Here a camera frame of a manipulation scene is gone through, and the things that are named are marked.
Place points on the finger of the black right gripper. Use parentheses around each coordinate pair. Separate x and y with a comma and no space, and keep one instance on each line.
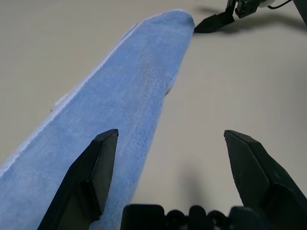
(213,28)
(218,18)

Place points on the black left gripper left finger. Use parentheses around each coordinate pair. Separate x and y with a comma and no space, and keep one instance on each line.
(91,172)

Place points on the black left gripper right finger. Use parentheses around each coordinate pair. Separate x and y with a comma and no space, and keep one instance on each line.
(254,172)

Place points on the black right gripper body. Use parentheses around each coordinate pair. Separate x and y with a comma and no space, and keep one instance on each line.
(247,7)

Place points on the light blue towel white trim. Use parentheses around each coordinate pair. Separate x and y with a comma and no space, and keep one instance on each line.
(132,83)

